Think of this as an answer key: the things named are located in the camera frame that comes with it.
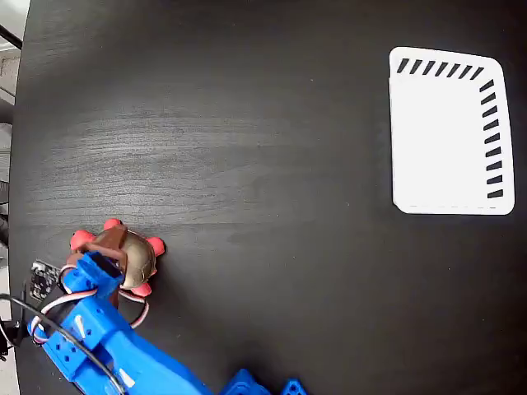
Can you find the pink turtle toy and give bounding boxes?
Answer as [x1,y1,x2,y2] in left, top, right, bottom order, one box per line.
[69,218,166,298]

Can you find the white slotted tray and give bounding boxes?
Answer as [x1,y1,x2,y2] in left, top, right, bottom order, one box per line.
[388,45,516,216]

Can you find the black table clamp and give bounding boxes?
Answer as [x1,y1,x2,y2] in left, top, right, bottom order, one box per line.
[0,318,30,362]

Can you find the black bar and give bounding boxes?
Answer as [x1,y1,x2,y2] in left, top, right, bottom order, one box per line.
[0,24,23,49]

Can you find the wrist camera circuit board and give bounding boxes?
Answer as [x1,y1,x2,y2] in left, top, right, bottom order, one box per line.
[28,259,63,308]

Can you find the black camera cable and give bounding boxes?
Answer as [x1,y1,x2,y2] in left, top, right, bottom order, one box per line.
[0,293,127,395]

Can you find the white and red servo wires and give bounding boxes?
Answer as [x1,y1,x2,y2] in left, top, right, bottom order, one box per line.
[31,265,150,346]

